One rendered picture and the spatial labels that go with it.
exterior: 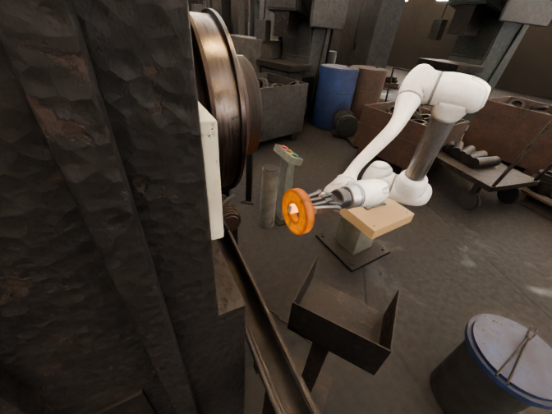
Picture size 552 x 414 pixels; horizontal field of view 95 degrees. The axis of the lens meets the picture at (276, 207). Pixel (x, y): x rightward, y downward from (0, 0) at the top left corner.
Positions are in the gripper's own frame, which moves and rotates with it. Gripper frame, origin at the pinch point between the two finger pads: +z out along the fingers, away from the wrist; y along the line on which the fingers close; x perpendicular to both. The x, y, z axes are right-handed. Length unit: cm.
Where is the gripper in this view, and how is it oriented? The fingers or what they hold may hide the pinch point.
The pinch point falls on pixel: (298, 207)
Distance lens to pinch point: 84.8
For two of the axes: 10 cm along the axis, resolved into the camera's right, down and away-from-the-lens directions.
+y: -4.6, -5.5, 6.9
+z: -8.8, 1.7, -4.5
